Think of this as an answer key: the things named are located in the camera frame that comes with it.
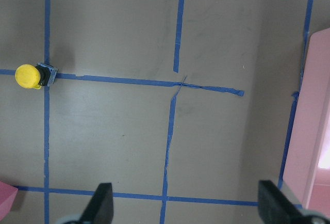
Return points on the pink foam cube centre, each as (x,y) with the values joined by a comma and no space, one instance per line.
(8,195)

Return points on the pink plastic bin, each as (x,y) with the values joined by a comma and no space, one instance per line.
(306,171)

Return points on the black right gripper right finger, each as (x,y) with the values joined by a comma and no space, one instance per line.
(274,207)

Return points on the yellow push button switch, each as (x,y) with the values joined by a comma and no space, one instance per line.
(35,77)

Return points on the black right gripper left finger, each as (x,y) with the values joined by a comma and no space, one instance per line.
(100,208)

